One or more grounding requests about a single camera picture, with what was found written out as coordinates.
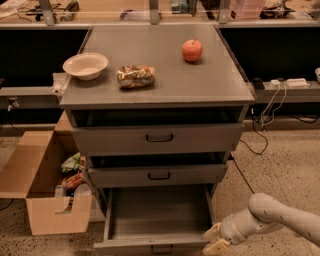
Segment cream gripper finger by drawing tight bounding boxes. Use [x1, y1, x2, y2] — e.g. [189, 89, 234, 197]
[203, 238, 230, 256]

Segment grey bottom drawer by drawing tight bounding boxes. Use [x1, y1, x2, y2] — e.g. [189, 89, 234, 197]
[94, 184, 215, 256]

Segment grey drawer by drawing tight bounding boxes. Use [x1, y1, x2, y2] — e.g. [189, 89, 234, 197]
[88, 153, 227, 188]
[69, 106, 246, 157]
[94, 184, 215, 256]

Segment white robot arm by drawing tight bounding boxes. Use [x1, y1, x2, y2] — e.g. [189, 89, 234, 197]
[203, 193, 320, 256]

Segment grey middle drawer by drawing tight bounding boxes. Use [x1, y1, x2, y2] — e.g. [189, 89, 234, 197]
[88, 153, 227, 188]

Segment grey top drawer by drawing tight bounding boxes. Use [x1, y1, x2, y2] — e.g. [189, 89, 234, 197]
[69, 106, 246, 157]

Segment grey drawer cabinet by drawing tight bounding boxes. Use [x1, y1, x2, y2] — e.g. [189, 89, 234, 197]
[61, 24, 254, 204]

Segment white power strip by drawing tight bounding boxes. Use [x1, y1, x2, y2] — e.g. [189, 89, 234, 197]
[270, 78, 310, 89]

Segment orange snack bag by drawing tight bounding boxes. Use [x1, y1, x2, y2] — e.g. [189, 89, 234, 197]
[62, 173, 84, 190]

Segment green snack bag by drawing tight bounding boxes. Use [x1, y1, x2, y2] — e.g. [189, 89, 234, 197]
[61, 152, 80, 173]

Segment shiny snack bag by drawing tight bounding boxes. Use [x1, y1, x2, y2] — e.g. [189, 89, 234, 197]
[117, 65, 155, 89]

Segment red apple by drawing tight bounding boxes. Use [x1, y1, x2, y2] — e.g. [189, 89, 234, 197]
[182, 39, 203, 62]

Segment open cardboard box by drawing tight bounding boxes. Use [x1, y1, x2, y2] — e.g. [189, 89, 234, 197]
[0, 115, 93, 236]

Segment pink storage bin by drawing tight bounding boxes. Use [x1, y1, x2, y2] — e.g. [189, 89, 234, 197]
[229, 0, 264, 19]

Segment white paper bowl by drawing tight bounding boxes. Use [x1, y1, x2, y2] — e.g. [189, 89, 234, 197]
[63, 53, 109, 81]

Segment black floor cable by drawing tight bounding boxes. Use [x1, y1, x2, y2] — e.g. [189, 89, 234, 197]
[231, 118, 269, 195]

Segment white cables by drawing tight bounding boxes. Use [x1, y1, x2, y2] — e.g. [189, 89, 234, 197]
[259, 83, 288, 130]

